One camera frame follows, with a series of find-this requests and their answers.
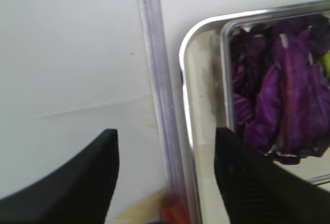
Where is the left clear plastic rail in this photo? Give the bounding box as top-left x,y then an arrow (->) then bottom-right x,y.
137,0 -> 200,223

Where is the green lettuce pile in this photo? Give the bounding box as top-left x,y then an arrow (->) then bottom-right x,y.
320,52 -> 330,79

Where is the purple cabbage pile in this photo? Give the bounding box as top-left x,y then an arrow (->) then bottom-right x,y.
229,14 -> 329,165

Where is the metal serving tray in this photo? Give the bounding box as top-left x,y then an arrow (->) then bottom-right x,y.
178,0 -> 330,224

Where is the clear plastic salad container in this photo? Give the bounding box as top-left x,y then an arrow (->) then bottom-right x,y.
217,0 -> 329,191

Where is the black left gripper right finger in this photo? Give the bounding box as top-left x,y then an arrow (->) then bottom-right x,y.
214,128 -> 329,223

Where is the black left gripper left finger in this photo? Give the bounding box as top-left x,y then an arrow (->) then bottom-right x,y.
1,129 -> 119,223

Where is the front tomato slice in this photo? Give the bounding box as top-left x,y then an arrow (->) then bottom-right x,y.
160,202 -> 191,224

